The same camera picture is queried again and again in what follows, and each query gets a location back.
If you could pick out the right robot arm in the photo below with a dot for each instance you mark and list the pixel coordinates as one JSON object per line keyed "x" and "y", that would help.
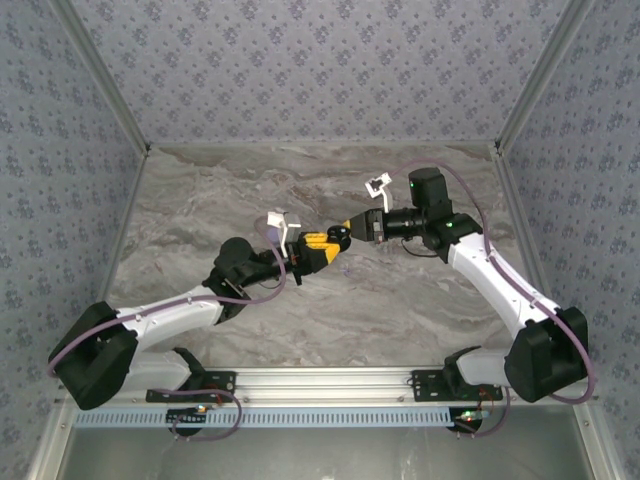
{"x": 500, "y": 285}

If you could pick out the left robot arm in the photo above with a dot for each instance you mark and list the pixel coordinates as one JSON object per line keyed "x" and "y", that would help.
{"x": 170, "y": 312}

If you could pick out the small electronics board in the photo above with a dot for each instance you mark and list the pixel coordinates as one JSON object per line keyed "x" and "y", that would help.
{"x": 467, "y": 419}
{"x": 187, "y": 416}

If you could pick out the grey metal panel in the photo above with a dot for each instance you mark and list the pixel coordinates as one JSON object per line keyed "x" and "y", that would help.
{"x": 320, "y": 455}

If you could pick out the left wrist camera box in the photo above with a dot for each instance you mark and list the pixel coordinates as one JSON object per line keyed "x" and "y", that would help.
{"x": 287, "y": 222}

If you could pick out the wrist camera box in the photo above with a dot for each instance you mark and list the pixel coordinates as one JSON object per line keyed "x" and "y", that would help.
{"x": 287, "y": 222}
{"x": 377, "y": 185}

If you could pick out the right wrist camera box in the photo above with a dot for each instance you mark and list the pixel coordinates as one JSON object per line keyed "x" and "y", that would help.
{"x": 377, "y": 185}

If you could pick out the aluminium table end rail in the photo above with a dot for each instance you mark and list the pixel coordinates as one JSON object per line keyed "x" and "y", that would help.
{"x": 320, "y": 144}

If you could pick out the aluminium table side rail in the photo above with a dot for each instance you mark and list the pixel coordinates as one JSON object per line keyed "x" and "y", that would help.
{"x": 515, "y": 200}

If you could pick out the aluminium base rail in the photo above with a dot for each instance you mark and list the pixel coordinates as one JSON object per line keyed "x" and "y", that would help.
{"x": 320, "y": 385}

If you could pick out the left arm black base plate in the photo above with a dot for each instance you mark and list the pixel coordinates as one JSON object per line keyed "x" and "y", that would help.
{"x": 220, "y": 395}

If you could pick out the aluminium frame post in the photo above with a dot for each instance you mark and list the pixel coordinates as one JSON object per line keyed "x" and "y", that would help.
{"x": 105, "y": 75}
{"x": 539, "y": 75}

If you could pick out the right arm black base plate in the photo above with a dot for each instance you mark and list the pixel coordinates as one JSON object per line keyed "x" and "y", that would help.
{"x": 425, "y": 387}

